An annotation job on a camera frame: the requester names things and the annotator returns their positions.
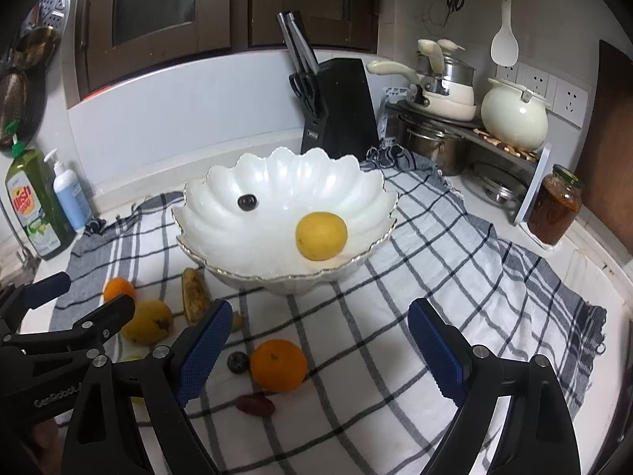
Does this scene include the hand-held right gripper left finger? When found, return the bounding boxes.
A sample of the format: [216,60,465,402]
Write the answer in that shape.
[62,299,233,475]

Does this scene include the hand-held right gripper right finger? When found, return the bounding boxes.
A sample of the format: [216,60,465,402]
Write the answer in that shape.
[408,298,582,475]

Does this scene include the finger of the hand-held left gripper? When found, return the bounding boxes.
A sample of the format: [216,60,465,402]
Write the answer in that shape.
[0,294,136,362]
[0,272,72,332]

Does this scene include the small orange tangerine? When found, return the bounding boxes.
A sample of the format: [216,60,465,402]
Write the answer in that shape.
[103,277,136,304]

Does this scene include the brown spotted banana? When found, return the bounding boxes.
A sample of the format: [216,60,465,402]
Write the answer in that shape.
[181,267,211,326]

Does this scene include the large orange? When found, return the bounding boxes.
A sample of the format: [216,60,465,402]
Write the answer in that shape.
[250,339,309,393]

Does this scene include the white scalloped bowl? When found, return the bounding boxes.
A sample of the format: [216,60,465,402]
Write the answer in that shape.
[171,147,399,298]

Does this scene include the yellow mango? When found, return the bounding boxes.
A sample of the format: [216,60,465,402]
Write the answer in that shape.
[121,299,175,346]

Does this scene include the red date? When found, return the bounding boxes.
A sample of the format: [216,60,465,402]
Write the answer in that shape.
[235,394,276,416]

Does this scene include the grey checked cloth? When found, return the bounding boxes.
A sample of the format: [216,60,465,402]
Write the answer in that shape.
[52,143,608,475]

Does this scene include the green dish soap bottle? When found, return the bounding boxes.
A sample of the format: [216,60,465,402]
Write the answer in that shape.
[4,121,77,261]

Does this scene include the blue pump bottle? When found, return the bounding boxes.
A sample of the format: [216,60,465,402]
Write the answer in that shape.
[44,148,93,232]

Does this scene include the yellow lemon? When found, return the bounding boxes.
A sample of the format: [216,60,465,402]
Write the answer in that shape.
[296,212,348,261]

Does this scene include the glass pot lid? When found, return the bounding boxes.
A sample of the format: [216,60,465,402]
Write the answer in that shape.
[465,158,527,206]

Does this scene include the glass jar of red sauce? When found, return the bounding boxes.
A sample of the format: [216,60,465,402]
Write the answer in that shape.
[527,164,584,248]

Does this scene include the hanging dark mesh strainer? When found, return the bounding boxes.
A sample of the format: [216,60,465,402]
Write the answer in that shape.
[0,66,47,152]

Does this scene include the metal kitchen shelf rack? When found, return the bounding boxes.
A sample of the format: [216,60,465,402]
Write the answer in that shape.
[386,101,552,226]

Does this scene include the large stainless steel pot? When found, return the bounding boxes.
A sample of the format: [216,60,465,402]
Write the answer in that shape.
[396,114,470,175]

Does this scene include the wooden bead trivet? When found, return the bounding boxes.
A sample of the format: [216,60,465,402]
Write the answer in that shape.
[474,127,537,159]

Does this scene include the cream frying pan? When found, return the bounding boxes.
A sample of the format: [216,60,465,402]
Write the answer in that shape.
[406,84,479,122]

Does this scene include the hanging brass pan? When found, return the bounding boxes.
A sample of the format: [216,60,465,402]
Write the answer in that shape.
[12,25,63,67]

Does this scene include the white ceramic pot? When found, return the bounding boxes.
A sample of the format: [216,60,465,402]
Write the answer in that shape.
[481,78,552,152]

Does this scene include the clear plastic bag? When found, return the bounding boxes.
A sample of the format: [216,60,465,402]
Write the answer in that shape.
[381,86,411,146]

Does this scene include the black knife block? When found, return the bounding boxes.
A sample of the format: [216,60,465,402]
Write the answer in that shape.
[300,58,381,156]

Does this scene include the black kitchen scissors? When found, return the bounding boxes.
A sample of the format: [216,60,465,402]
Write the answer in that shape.
[288,72,322,117]

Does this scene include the perforated steel steamer plate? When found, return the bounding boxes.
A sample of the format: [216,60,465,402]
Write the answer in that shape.
[37,0,70,33]

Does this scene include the brown wooden cutting board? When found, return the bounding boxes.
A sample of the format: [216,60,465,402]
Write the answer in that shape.
[576,40,633,213]

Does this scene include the white rice paddle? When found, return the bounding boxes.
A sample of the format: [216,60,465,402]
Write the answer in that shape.
[491,0,520,67]

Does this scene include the hanging black scissors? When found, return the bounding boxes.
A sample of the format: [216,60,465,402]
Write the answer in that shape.
[444,0,466,28]

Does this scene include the steel handled knife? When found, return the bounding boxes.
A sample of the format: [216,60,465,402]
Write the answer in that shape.
[286,12,320,74]
[277,11,310,76]

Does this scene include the dark wooden window frame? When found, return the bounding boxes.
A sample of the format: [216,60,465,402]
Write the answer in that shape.
[74,0,381,107]

